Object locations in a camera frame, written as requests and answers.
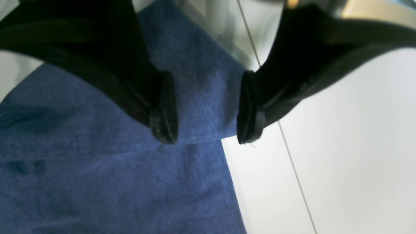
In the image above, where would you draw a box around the dark blue t-shirt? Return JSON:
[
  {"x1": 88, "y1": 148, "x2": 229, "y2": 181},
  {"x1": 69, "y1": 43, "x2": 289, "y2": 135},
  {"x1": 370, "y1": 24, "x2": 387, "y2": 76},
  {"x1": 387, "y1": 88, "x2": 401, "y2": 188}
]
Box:
[{"x1": 1, "y1": 0, "x2": 246, "y2": 234}]

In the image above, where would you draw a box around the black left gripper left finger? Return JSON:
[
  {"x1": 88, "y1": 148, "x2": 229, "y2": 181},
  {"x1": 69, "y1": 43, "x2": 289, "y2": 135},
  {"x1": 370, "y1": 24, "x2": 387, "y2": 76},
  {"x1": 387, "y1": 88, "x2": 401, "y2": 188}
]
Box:
[{"x1": 0, "y1": 0, "x2": 178, "y2": 144}]

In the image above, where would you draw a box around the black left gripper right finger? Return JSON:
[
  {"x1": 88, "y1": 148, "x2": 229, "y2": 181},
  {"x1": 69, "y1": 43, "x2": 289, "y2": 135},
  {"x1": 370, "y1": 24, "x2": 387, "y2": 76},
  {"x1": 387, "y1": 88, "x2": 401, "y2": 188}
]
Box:
[{"x1": 237, "y1": 0, "x2": 416, "y2": 145}]

